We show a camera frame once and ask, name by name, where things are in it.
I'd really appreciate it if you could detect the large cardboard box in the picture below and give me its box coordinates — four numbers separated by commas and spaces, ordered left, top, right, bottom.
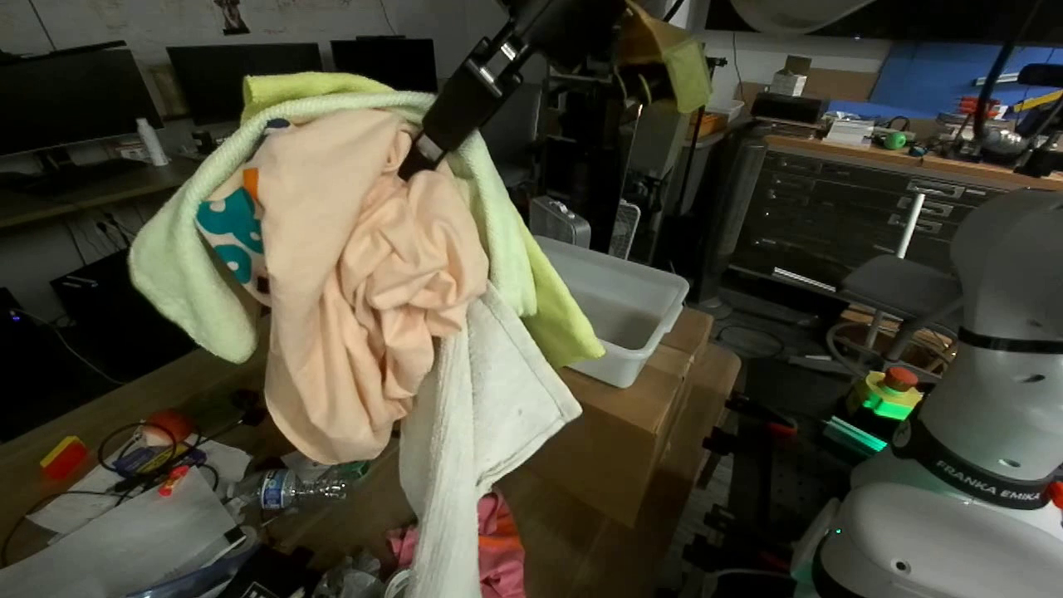
483, 306, 718, 558

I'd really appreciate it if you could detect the small cardboard box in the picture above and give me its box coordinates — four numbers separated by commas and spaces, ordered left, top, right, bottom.
652, 341, 743, 527

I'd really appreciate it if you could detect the red round cap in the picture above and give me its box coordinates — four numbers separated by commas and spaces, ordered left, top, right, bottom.
146, 405, 198, 449

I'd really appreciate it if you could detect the black padded chair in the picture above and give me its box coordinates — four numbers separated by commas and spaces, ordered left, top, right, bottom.
838, 255, 967, 326

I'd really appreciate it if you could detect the bundle of light clothes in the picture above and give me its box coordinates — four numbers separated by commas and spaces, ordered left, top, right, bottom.
127, 70, 608, 374

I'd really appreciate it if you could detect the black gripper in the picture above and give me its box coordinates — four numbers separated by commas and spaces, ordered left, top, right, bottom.
396, 24, 538, 183

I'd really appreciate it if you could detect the peach cloth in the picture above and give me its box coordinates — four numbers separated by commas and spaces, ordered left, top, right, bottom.
256, 107, 491, 470

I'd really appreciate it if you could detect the dark metal drawer cabinet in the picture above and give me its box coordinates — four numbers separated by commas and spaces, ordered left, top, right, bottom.
727, 148, 1036, 292

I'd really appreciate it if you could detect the clear plastic water bottle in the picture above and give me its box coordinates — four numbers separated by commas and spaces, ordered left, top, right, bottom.
225, 463, 367, 515

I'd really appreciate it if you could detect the white plastic box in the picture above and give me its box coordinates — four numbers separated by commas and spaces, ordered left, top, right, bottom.
527, 233, 693, 394

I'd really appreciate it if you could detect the red and yellow tool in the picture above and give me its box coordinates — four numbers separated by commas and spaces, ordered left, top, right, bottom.
32, 431, 92, 490

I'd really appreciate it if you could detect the red emergency stop button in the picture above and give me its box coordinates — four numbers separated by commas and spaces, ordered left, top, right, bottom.
860, 362, 929, 426

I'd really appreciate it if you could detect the teal patterned cloth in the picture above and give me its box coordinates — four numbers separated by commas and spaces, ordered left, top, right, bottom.
192, 163, 271, 298

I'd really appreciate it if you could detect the wall figure poster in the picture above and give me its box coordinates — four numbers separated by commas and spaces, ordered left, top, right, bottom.
213, 0, 253, 38

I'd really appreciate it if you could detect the black box under desk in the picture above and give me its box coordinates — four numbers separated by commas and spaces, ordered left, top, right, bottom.
47, 245, 207, 387

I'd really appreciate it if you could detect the white towel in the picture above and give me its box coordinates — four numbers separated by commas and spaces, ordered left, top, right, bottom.
396, 286, 583, 598

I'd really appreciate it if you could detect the wooden desk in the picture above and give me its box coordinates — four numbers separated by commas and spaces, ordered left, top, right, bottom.
0, 130, 203, 240

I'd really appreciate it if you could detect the pink cloth with orange patch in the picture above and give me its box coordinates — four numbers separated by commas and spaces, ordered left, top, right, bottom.
386, 493, 530, 598

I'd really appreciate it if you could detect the black computer monitor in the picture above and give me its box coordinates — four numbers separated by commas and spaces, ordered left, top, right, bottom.
327, 35, 443, 98
0, 45, 159, 158
163, 40, 326, 127

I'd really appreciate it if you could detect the white plastic bottle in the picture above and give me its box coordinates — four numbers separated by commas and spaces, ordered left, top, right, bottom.
131, 113, 170, 171

